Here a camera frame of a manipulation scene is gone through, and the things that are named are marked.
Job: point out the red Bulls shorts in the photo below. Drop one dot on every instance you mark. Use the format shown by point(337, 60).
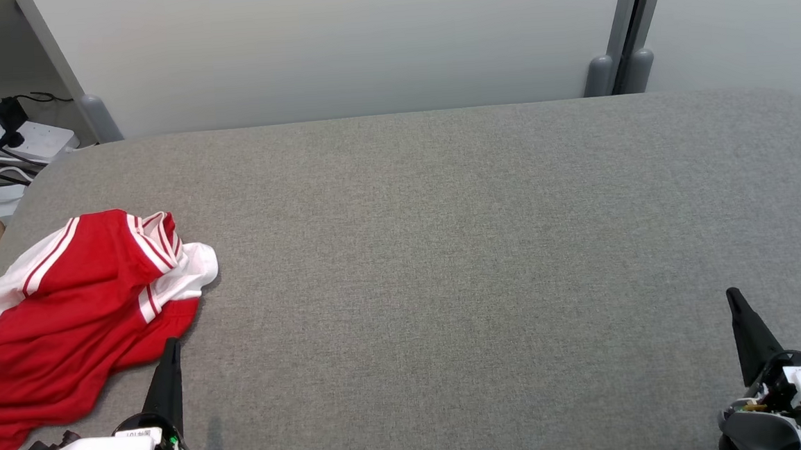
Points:
point(22, 401)

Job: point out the white power strip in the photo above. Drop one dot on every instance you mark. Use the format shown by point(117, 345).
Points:
point(47, 139)

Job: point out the red Bulls jersey top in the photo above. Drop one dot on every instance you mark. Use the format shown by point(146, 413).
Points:
point(96, 257)

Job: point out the grey double partition post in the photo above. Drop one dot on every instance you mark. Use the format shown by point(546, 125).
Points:
point(628, 30)

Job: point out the grey single partition post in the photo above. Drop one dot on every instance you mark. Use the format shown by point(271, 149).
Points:
point(56, 58)

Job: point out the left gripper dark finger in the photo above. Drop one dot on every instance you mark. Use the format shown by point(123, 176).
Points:
point(167, 385)

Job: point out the black plug adapter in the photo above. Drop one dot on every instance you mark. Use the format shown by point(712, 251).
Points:
point(10, 113)

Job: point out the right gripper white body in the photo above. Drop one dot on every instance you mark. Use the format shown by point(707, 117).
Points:
point(788, 424)

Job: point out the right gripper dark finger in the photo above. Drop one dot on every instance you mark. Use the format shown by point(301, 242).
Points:
point(752, 342)

